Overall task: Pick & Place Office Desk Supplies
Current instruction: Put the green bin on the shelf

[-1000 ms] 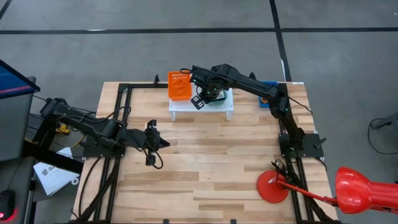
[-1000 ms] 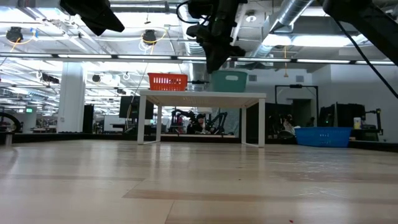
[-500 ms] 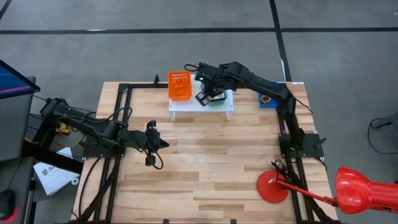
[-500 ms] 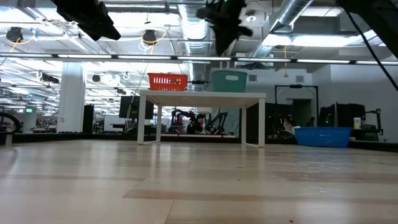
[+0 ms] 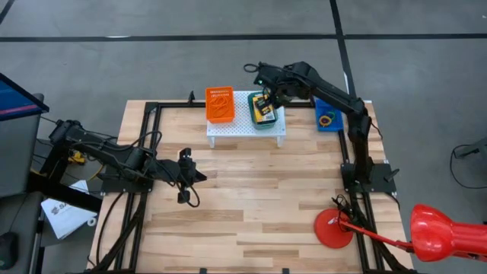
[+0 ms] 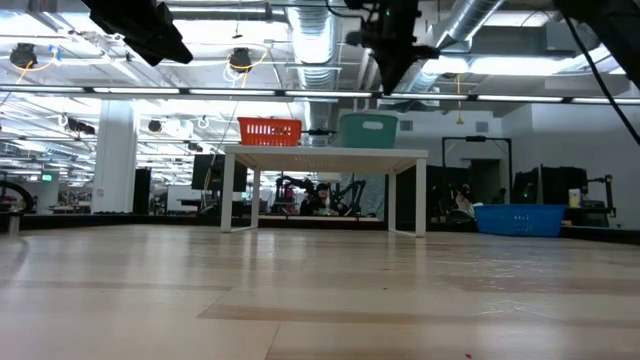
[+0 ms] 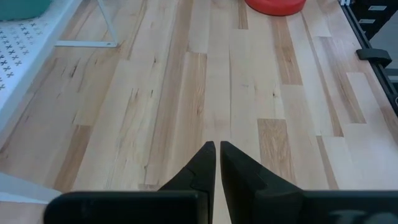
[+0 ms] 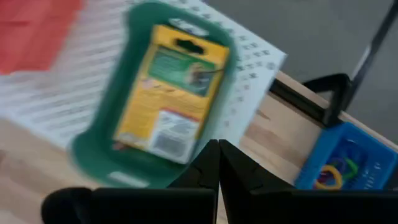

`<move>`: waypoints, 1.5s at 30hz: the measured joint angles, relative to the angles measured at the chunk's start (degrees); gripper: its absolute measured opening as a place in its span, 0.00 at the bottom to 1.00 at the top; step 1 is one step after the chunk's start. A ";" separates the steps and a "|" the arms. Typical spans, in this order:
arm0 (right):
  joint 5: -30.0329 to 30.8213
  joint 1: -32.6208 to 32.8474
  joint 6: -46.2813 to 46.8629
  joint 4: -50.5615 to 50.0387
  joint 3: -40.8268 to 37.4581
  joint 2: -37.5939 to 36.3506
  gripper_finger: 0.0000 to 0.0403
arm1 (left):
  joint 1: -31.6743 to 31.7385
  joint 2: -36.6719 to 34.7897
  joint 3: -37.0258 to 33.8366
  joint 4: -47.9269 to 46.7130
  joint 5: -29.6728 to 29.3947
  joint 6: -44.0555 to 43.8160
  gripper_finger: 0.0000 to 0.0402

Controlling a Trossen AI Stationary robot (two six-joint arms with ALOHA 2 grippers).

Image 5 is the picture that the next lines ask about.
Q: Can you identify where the yellow cable connector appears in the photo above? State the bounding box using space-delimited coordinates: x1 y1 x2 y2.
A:
67 150 87 166

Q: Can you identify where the white printed booklet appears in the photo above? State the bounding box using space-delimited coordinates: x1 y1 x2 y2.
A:
40 197 98 241

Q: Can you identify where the monitor with blue screen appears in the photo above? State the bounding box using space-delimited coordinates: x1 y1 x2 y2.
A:
0 72 50 123

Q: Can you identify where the black side desk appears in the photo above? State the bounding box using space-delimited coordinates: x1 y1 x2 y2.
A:
28 141 103 214

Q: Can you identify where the red desk lamp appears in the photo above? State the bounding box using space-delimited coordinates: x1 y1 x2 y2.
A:
313 203 487 263

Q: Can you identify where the grey computer box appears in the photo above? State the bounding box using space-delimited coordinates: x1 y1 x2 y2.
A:
0 112 43 199

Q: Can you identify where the teal plastic bin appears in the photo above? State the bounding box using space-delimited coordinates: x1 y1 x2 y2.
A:
247 91 279 131

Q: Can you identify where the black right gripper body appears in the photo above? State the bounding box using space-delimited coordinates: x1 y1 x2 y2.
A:
262 81 296 110

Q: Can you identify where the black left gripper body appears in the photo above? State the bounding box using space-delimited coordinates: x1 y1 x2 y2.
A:
167 148 198 205

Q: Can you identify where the small white paper sheet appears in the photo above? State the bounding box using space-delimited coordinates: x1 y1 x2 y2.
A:
69 180 91 196

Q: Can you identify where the orange plastic basket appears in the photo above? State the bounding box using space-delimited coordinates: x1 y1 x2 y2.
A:
205 86 236 125

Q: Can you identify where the black computer mouse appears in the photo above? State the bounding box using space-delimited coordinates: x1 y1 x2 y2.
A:
0 231 20 270

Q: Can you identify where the white perforated metal shelf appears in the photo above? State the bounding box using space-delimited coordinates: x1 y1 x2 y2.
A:
206 90 287 148

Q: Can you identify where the black aluminium table frame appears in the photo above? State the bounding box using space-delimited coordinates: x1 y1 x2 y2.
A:
88 89 418 274

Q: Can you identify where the grey floor device with cable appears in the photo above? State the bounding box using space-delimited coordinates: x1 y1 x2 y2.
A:
450 136 487 190

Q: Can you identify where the blue plastic basket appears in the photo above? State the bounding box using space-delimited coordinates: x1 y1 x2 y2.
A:
314 99 345 133

